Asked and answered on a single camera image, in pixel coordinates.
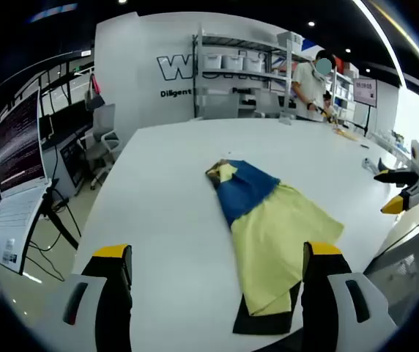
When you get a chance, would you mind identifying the yellow blue black garment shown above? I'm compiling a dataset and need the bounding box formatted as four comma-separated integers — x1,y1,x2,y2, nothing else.
204,158,345,335

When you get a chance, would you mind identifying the metal shelving unit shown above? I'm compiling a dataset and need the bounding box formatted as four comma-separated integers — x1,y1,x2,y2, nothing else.
192,32,308,120

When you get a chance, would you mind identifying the pink timer screen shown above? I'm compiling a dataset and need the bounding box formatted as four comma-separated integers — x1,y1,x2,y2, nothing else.
352,77,379,109

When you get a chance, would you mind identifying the white storage bin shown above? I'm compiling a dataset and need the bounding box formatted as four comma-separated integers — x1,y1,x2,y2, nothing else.
244,54,267,73
222,54,245,71
202,54,223,70

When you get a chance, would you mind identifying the hanging grey bag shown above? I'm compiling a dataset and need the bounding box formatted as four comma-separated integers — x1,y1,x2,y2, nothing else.
84,72,106,111

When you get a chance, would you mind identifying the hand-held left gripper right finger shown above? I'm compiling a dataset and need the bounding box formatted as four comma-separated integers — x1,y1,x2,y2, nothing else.
300,241,399,352

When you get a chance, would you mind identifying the grey office chair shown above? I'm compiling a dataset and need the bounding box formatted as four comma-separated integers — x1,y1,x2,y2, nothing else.
78,103,123,191

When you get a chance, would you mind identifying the black cable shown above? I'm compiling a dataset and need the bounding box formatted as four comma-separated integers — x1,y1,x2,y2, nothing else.
371,207,419,265

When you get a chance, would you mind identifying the white mesh chair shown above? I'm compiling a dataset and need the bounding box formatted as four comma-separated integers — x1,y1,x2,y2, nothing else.
363,230,419,324

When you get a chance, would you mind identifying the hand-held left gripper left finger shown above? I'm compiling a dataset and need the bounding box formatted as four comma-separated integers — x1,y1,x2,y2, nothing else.
35,243,133,352

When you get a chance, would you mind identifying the black desk monitor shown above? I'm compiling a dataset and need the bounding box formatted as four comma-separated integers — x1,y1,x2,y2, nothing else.
39,114,55,142

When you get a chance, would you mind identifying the black tripod stand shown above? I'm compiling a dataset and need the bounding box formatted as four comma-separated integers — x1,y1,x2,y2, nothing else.
22,178,83,282

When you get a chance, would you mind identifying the yellow flat item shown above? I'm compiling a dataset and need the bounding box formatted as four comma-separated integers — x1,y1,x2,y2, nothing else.
331,125,360,142

